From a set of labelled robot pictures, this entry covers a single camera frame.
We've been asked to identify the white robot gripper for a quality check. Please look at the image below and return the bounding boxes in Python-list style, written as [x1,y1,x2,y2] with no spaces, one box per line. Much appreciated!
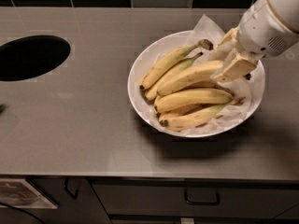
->
[208,0,299,83]

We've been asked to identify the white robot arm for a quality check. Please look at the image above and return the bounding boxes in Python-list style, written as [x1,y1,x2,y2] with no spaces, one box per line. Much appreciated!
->
[209,0,299,83]

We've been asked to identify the white round bowl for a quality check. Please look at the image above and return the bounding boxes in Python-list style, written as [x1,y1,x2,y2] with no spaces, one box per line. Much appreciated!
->
[127,30,266,139]

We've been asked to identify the short hidden yellow banana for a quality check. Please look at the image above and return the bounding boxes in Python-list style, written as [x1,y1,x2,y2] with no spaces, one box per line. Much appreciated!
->
[159,104,201,119]

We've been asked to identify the white paper liner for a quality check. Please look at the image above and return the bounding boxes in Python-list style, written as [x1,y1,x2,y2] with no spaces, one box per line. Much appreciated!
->
[140,14,265,136]

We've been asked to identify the grey cabinet drawer front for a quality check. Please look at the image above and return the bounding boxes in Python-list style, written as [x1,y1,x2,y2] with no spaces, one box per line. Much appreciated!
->
[94,185,298,218]

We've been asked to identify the black round counter hole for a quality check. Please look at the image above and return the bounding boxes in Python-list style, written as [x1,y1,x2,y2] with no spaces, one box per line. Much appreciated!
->
[0,35,71,81]

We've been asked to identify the grey cabinet door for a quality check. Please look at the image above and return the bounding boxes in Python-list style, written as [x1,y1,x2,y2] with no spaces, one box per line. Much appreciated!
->
[30,178,111,224]

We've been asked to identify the paper sheet on cabinet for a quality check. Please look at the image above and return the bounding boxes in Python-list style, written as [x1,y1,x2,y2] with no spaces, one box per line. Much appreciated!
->
[0,178,58,209]

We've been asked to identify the black drawer handle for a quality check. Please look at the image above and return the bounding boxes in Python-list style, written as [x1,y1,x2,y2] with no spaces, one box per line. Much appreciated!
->
[184,189,221,206]

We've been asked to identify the black cabinet door handle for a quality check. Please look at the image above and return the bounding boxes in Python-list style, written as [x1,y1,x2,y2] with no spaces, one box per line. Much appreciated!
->
[64,178,79,200]

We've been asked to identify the black cable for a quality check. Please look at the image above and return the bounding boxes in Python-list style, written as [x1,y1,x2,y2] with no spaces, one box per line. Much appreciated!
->
[0,202,47,224]

